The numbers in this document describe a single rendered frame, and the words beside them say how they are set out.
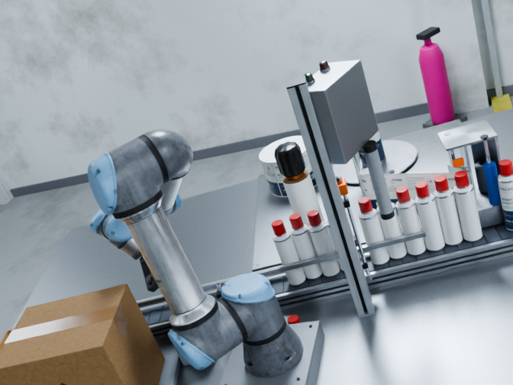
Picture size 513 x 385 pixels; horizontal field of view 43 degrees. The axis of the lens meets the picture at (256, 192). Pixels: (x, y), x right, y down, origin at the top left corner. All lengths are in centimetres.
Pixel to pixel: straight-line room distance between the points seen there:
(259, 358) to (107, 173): 58
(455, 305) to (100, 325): 89
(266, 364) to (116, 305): 40
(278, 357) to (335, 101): 62
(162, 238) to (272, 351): 40
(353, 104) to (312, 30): 323
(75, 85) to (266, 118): 160
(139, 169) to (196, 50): 367
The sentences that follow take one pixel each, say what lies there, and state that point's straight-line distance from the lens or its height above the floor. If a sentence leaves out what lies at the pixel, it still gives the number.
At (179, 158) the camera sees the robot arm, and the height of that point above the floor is 146.
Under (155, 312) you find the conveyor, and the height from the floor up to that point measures 88.
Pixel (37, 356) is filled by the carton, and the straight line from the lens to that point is 165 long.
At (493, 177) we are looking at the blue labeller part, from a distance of 184.
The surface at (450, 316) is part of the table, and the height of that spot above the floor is 83.
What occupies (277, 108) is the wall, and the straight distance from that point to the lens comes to 500.
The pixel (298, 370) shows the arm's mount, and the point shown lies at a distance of 160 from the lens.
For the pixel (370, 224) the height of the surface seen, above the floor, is 102.
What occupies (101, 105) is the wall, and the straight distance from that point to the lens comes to 549.
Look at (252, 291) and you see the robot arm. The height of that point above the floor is 111.
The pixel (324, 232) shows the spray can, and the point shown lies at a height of 103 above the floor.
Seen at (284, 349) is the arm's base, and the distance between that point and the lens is 160.
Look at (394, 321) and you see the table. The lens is 173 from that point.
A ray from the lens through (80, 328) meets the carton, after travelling 165.
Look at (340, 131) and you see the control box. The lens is 148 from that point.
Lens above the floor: 195
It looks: 26 degrees down
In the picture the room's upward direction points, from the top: 20 degrees counter-clockwise
